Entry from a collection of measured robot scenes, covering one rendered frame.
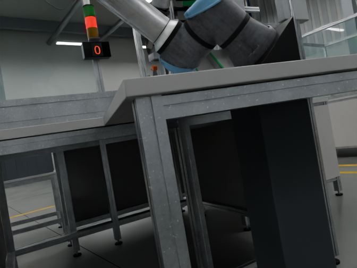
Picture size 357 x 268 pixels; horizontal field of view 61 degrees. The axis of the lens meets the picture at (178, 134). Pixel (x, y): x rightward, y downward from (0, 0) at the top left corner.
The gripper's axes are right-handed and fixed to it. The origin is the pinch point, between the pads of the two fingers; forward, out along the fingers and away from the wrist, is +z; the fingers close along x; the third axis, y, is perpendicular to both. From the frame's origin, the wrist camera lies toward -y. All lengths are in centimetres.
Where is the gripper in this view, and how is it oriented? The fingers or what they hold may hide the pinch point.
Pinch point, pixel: (153, 50)
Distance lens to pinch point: 145.9
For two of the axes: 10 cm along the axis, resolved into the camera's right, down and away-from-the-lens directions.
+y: 4.6, 6.0, -6.6
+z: -1.5, 7.8, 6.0
